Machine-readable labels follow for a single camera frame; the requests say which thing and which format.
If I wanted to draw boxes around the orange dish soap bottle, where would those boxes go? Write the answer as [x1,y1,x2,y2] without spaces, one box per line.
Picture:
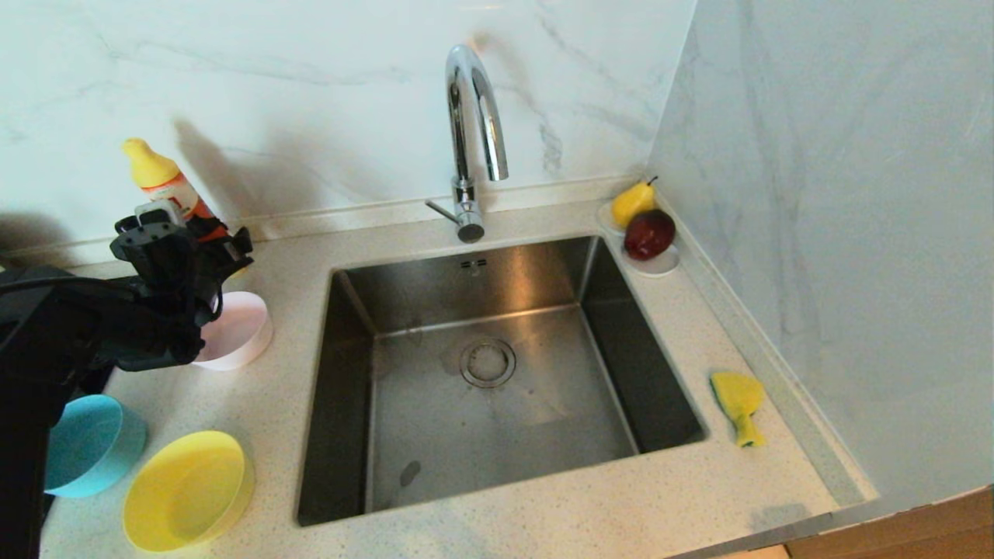
[123,138,251,280]

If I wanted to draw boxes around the stainless steel sink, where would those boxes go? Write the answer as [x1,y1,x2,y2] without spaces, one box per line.
[297,235,707,527]

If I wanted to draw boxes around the round metal sink drain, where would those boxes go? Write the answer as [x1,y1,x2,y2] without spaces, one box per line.
[460,339,517,389]

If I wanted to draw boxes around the yellow green sponge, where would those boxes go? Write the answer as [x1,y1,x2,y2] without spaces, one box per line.
[710,371,766,448]

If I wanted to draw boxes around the pink plastic bowl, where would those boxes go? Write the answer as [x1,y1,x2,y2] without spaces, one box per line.
[190,291,274,372]

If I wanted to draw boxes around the blue plastic bowl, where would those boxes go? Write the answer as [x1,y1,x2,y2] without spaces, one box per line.
[45,394,148,498]

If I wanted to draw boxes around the yellow plastic bowl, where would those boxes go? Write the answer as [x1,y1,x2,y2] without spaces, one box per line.
[123,431,255,554]

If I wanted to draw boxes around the chrome gooseneck faucet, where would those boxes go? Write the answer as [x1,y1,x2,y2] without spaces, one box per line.
[425,44,510,244]

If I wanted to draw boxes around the yellow pear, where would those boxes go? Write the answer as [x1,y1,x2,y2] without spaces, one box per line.
[611,176,658,230]

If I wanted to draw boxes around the dark red apple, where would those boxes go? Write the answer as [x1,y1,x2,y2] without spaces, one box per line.
[623,210,676,262]

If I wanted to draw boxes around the small white saucer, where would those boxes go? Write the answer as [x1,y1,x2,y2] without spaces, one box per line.
[621,244,680,278]

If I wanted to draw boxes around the left wrist camera unit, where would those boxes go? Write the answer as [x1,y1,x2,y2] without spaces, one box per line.
[111,200,195,261]

